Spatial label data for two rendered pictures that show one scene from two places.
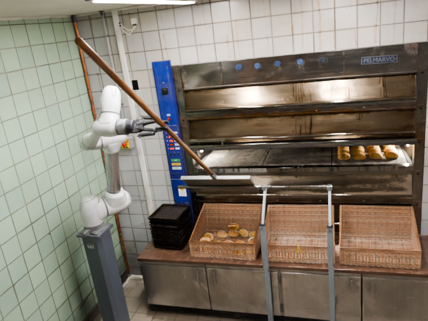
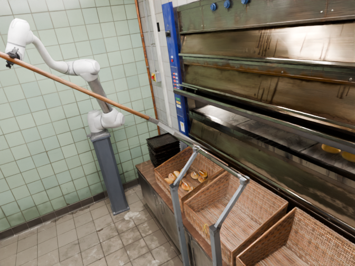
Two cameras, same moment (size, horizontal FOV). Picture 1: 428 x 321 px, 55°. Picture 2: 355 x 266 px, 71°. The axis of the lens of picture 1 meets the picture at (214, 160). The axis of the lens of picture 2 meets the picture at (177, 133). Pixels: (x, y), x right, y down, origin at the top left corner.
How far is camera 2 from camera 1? 2.31 m
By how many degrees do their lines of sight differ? 44
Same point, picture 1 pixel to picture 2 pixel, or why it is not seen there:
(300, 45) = not seen: outside the picture
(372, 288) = not seen: outside the picture
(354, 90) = (337, 45)
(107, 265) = (101, 161)
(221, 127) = (203, 76)
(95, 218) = (93, 126)
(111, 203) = (103, 120)
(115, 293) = (109, 182)
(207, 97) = (194, 41)
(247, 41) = not seen: outside the picture
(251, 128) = (222, 82)
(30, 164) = (68, 78)
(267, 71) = (236, 11)
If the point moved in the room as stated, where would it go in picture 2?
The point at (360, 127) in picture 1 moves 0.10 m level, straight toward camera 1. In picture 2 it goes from (337, 110) to (322, 115)
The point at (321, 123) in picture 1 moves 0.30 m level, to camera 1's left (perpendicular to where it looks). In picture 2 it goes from (287, 91) to (238, 87)
